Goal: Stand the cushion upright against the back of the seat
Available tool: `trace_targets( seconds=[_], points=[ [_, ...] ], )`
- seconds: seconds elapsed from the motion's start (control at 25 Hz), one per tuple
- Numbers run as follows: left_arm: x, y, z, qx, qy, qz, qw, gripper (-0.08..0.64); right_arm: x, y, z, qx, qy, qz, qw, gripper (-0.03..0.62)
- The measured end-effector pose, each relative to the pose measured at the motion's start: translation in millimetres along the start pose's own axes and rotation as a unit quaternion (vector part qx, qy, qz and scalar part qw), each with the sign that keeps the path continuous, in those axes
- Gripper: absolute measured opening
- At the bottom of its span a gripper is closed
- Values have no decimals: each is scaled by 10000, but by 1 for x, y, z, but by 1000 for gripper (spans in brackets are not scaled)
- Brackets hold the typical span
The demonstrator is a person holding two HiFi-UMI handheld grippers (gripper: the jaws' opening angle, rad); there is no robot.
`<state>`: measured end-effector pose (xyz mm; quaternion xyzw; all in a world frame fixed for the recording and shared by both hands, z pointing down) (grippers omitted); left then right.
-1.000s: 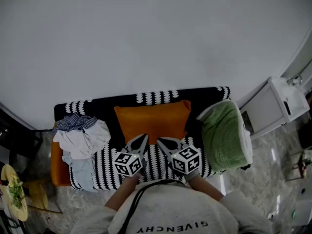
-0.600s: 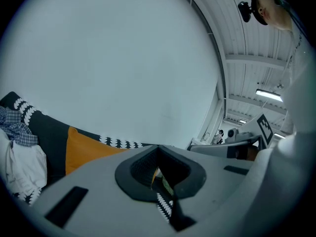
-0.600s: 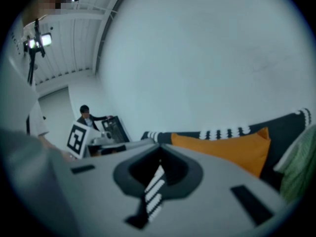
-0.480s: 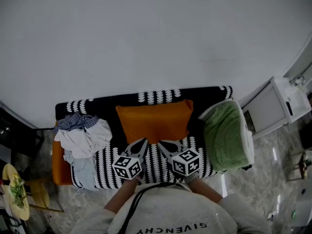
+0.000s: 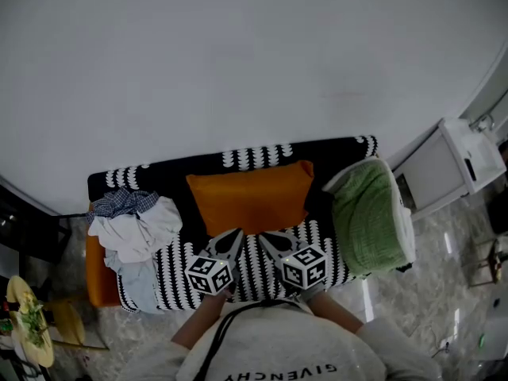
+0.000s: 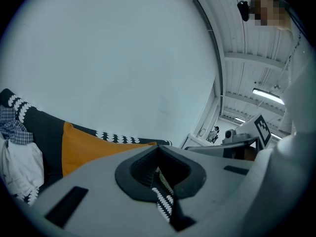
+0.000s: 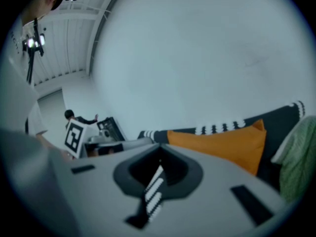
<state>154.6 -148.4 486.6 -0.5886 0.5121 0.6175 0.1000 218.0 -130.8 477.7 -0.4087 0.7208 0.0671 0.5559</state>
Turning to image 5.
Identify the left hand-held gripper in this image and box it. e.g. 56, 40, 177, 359
185, 229, 245, 296

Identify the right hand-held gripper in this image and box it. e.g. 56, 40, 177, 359
257, 231, 329, 291

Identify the orange cushion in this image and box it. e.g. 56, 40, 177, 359
185, 160, 315, 237

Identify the person's right forearm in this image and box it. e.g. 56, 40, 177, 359
307, 290, 365, 335

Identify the person's left forearm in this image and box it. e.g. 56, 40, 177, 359
171, 290, 229, 348

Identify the white wristwatch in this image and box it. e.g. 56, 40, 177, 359
303, 283, 329, 303

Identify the black white patterned sofa cover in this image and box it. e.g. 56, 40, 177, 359
87, 135, 379, 313

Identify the green knitted blanket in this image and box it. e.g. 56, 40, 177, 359
321, 156, 417, 279

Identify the person's white t-shirt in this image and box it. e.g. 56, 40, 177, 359
114, 298, 444, 381

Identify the pile of crumpled clothes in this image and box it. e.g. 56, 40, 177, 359
87, 195, 183, 264

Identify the light blue cloth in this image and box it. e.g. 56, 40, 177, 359
105, 252, 164, 315

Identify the orange sofa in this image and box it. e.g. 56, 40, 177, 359
85, 202, 122, 308

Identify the white cabinet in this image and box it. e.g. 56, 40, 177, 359
387, 117, 497, 221

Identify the small round wooden stool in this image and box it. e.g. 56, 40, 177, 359
43, 295, 110, 351

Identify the black framed cabinet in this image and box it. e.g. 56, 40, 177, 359
0, 184, 72, 265

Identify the yellow flower bouquet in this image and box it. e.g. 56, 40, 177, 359
17, 290, 51, 348

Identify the black round table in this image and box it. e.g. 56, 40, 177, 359
486, 196, 508, 233

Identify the round yellow table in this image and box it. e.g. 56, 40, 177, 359
6, 275, 56, 368

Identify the metal faucet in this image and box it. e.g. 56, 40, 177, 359
469, 113, 496, 133

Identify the black neck strap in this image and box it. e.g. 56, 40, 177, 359
198, 298, 306, 381

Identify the metal frame wooden stool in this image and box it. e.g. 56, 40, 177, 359
468, 238, 508, 289

